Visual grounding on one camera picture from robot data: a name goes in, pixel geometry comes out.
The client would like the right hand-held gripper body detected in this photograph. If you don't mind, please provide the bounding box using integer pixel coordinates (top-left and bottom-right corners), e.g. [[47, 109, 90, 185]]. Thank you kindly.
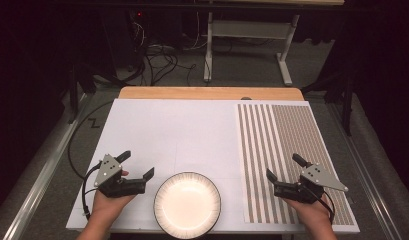
[[273, 163, 349, 205]]

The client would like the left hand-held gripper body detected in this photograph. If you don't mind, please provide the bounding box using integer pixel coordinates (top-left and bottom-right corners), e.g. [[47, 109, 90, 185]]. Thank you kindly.
[[93, 153, 147, 198]]

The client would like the white plate with dark rim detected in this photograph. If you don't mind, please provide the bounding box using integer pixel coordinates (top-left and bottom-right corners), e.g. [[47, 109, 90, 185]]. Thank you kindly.
[[153, 171, 223, 240]]

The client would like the person's left hand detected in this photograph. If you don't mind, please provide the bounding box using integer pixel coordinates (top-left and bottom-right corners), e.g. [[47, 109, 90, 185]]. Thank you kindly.
[[90, 170, 137, 228]]

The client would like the person's right hand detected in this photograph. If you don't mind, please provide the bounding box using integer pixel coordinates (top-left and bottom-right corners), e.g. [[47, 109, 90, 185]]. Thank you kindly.
[[284, 194, 335, 232]]

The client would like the striped placemat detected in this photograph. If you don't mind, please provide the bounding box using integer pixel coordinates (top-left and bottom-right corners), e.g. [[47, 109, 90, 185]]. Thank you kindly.
[[237, 103, 357, 226]]

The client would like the white paper sheet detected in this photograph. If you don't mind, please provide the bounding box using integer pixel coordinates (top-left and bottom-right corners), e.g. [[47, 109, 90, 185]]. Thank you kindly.
[[65, 98, 361, 234]]

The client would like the black stand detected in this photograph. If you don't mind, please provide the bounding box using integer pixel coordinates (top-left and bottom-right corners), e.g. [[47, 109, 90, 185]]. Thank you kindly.
[[301, 71, 357, 137], [66, 61, 97, 125]]

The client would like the dark computer tower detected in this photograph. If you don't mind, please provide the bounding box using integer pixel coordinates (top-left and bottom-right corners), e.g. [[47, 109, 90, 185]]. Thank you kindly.
[[101, 8, 185, 69]]

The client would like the right hand-held gripper black cable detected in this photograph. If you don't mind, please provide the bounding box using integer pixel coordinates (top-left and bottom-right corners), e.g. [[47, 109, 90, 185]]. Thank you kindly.
[[320, 190, 337, 225]]

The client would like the hand-held gripper black cable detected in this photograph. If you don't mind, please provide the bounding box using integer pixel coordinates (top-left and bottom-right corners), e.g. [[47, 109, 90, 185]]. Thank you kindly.
[[320, 190, 337, 225], [80, 160, 103, 222]]

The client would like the left hand-held gripper black cable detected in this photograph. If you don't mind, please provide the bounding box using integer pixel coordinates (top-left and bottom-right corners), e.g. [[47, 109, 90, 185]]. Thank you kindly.
[[80, 160, 103, 222]]

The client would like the black cable on floor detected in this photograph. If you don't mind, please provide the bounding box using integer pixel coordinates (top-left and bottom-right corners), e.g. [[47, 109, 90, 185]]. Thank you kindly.
[[67, 100, 114, 181]]

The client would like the metal floor rail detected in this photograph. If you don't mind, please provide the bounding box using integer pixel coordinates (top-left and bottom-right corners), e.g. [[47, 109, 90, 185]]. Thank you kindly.
[[1, 93, 90, 240], [326, 102, 407, 240]]

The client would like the bundle of black cables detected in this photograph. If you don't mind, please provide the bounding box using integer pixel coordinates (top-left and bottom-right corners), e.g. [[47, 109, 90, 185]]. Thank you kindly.
[[123, 19, 197, 87]]

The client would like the white desk frame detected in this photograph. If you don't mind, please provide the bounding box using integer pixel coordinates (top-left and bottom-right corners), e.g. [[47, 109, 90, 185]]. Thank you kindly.
[[203, 0, 346, 87]]

